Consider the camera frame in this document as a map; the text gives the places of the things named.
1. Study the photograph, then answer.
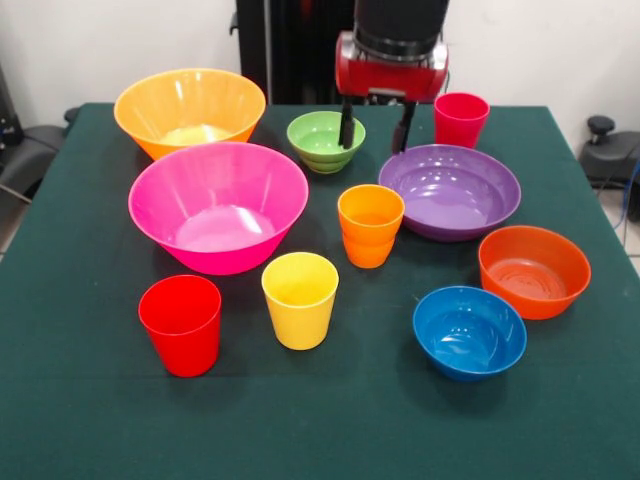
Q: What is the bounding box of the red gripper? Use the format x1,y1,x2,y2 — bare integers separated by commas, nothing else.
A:
334,32,450,154

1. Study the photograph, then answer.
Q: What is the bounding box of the stack of green bowls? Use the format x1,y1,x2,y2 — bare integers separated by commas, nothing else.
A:
286,110,367,175

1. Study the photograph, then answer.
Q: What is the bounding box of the orange cup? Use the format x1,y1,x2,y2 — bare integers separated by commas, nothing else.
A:
337,183,406,246
341,232,398,270

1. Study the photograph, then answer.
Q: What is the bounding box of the crimson cup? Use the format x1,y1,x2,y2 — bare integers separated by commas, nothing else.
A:
433,91,491,150

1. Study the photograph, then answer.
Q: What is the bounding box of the purple bowl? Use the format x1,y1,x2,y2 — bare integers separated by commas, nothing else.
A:
378,143,523,243

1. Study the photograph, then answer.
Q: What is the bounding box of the yellow cup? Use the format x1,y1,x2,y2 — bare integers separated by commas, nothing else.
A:
260,251,340,351

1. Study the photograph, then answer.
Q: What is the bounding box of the large pink bowl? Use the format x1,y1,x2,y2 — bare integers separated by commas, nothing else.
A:
127,141,310,276

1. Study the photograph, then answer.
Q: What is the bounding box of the large orange bowl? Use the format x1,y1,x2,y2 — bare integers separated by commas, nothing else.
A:
113,68,267,161

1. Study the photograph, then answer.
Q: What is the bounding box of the orange-red bowl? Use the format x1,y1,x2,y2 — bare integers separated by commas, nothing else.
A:
478,225,593,321

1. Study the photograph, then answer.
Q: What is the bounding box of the black machine base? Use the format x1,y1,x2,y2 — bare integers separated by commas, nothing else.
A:
578,115,640,189
0,62,81,201

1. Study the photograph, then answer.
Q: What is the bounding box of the blue bowl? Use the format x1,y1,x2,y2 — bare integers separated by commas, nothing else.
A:
412,285,528,383

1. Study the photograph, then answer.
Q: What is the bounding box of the red cup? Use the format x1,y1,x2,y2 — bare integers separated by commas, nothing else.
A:
137,274,223,378

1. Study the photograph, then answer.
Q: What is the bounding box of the dark green table cloth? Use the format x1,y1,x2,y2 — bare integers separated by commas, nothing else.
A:
0,102,640,480

